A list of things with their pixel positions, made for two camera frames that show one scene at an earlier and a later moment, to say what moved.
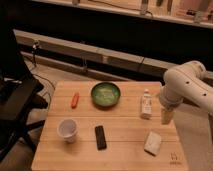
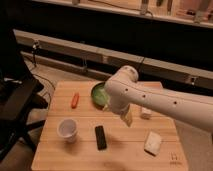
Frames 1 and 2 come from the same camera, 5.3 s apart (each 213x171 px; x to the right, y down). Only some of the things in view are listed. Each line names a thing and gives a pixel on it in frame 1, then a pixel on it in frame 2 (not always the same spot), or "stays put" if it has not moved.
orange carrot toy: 75,100 stays put
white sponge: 153,143 stays put
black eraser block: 101,141 stays put
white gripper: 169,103 -> 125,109
